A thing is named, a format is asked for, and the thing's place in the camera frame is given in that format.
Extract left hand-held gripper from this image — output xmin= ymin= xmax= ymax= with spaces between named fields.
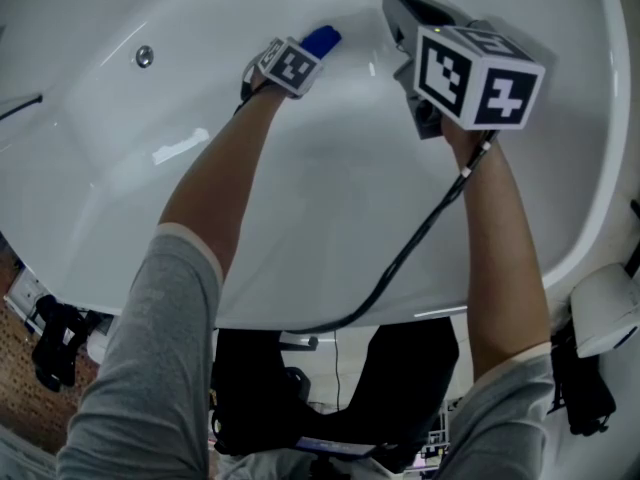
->
xmin=242 ymin=36 xmax=324 ymax=100

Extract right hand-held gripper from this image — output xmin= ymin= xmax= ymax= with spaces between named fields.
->
xmin=382 ymin=0 xmax=546 ymax=142

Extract white bathtub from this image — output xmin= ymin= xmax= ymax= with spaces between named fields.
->
xmin=0 ymin=0 xmax=632 ymax=332

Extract person's right forearm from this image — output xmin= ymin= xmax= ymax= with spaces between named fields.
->
xmin=439 ymin=117 xmax=552 ymax=384

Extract person's left forearm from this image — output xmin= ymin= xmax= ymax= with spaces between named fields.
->
xmin=157 ymin=75 xmax=289 ymax=279

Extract grey sweater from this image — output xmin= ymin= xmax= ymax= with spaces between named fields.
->
xmin=0 ymin=222 xmax=559 ymax=480

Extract person's black trousers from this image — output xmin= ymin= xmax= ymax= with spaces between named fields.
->
xmin=212 ymin=316 xmax=461 ymax=474

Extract white round object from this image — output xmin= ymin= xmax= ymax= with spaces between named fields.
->
xmin=87 ymin=317 xmax=117 ymax=364

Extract white box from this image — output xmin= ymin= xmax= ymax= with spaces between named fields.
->
xmin=4 ymin=267 xmax=47 ymax=330

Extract brown perforated floor mat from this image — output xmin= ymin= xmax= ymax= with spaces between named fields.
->
xmin=0 ymin=247 xmax=101 ymax=454

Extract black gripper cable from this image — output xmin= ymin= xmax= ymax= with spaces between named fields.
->
xmin=233 ymin=80 xmax=257 ymax=117
xmin=279 ymin=130 xmax=501 ymax=335

